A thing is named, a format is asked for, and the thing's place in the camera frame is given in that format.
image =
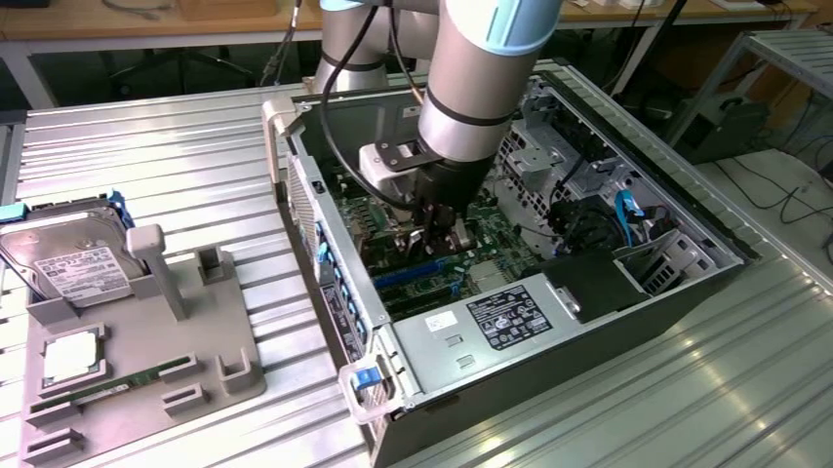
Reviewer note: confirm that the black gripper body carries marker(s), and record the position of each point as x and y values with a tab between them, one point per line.
453	185

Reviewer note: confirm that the low-profile graphics card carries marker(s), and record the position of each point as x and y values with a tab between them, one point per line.
391	244

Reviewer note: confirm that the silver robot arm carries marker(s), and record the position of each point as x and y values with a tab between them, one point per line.
483	73

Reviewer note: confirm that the green motherboard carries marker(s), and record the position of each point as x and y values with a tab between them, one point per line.
495	244

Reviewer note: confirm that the silver chipset heatsink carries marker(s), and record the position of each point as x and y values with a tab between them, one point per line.
489	275

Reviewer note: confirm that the blue expansion slot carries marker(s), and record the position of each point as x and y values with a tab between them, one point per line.
409	275

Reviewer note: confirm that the perforated silver drive cage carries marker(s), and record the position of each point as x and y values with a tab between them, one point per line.
535	195

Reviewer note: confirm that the black plastic shroud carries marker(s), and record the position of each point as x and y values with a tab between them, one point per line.
592	287

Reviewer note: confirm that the grey power supply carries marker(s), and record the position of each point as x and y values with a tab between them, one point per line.
443	351

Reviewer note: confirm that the silver disk bay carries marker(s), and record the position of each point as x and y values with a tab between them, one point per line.
658	268

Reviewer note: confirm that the blue case latch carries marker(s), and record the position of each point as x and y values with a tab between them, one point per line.
365	379

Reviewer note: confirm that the open PC case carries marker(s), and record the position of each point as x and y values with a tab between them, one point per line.
651	331

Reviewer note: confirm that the black floor device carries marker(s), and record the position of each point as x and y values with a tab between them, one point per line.
723	131

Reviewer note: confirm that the grey parts rack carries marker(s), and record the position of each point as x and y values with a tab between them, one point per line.
144	351

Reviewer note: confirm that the silver hard disk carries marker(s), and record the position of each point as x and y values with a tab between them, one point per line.
72	263

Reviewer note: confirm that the green RAM stick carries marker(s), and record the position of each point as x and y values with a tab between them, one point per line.
112	385

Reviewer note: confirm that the metal slat shelf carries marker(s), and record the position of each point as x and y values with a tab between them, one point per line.
795	49

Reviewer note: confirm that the CPU chip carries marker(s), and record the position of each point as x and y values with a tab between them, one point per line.
70	358

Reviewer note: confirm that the wooden desk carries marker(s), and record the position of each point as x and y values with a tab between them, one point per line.
78	24

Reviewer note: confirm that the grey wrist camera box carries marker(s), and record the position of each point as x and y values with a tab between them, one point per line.
384	170

